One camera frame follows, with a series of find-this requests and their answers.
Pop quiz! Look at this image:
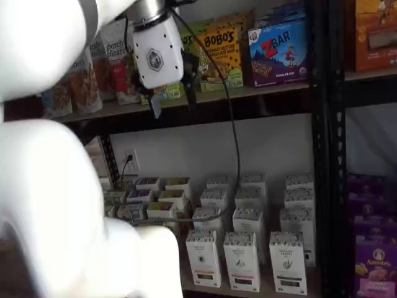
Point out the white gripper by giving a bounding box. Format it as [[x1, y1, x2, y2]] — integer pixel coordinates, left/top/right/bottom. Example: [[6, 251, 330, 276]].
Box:
[[132, 15, 200, 120]]

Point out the green Bobo's apple pie box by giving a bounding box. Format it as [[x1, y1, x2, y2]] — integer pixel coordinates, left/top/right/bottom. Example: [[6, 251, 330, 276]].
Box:
[[139, 26, 201, 106], [185, 19, 215, 32]]

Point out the yellow Bobo's peanut butter box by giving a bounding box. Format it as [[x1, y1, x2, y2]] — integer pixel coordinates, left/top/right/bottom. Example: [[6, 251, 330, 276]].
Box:
[[213, 9, 256, 30], [193, 24, 245, 93]]

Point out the white yellow purely elizabeth box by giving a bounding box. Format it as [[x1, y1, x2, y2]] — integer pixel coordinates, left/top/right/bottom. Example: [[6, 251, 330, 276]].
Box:
[[164, 177, 191, 192], [158, 189, 187, 205], [146, 201, 177, 220]]

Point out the white box yellow strip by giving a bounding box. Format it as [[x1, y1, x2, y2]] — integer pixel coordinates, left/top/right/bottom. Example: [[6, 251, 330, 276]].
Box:
[[185, 228, 223, 289], [206, 176, 231, 191], [192, 206, 221, 232], [199, 189, 228, 209]]

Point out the black metal shelf rack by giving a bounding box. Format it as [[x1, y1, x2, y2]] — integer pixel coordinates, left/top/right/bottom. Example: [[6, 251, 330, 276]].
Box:
[[40, 0, 330, 298], [329, 0, 397, 298]]

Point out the blue Z Bar box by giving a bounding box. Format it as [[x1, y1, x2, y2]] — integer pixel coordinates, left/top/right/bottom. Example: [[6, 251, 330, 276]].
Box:
[[254, 0, 306, 22], [247, 17, 310, 89]]

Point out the white box pink strip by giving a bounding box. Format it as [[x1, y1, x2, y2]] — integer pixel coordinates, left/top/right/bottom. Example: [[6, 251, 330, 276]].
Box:
[[234, 187, 267, 209], [232, 206, 265, 237], [223, 230, 262, 293], [241, 173, 267, 189]]

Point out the white box green strip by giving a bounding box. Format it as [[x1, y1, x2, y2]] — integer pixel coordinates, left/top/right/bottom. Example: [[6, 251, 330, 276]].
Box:
[[283, 188, 314, 209], [269, 230, 308, 296], [279, 207, 314, 268], [285, 173, 314, 191]]

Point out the orange snack box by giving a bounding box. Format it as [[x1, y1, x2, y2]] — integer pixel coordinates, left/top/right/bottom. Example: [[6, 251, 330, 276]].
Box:
[[354, 0, 397, 73]]

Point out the purple Annie's box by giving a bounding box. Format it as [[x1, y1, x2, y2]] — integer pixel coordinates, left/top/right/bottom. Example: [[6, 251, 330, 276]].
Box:
[[354, 241, 397, 298], [346, 174, 387, 200], [348, 197, 393, 219], [353, 216, 397, 243]]

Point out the red label granola bag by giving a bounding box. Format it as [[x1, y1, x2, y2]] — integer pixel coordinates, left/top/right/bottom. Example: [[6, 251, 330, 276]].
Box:
[[102, 20, 142, 105]]

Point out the orange label granola bag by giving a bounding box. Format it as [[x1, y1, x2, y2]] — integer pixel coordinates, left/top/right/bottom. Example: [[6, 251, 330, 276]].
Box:
[[66, 55, 104, 114]]

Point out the white wall outlet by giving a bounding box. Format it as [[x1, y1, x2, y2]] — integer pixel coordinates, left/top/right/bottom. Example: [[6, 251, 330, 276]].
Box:
[[123, 148, 139, 170]]

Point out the black plug cord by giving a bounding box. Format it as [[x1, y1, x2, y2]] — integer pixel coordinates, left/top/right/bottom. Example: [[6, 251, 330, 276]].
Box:
[[120, 155, 135, 187]]

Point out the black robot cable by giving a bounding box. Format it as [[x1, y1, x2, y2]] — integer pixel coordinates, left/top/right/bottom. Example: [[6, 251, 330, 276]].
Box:
[[130, 6, 243, 226]]

